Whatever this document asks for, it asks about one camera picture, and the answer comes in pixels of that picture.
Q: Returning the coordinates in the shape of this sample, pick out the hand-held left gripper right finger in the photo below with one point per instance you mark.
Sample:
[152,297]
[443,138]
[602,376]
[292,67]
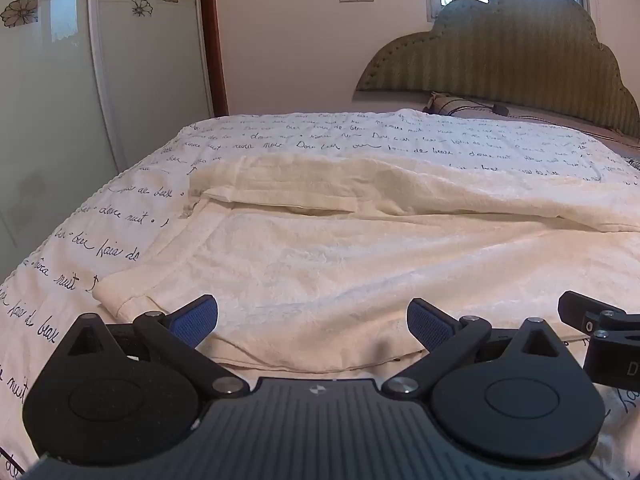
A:
[428,324]

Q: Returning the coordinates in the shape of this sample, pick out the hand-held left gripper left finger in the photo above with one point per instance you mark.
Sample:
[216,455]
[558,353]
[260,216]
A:
[196,321]

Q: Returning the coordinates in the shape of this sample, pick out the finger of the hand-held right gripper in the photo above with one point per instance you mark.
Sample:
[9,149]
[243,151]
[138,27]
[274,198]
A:
[576,306]

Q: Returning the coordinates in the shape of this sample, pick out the cream pants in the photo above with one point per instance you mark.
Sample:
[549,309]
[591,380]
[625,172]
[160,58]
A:
[350,260]

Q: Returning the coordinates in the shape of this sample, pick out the white script-printed bedspread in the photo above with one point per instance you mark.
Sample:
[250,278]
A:
[75,260]

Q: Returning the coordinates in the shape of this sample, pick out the black charger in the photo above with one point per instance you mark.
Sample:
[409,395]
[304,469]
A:
[500,109]

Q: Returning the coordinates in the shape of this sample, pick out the striped pillow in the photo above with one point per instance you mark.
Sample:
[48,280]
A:
[457,105]

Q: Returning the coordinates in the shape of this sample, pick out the flower-printed glass wardrobe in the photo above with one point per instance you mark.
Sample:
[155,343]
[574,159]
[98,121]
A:
[65,100]

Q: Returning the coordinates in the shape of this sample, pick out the green padded headboard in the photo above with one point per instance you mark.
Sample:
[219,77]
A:
[505,55]

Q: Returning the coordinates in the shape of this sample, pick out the brown wooden door frame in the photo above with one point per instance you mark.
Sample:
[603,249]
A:
[216,35]

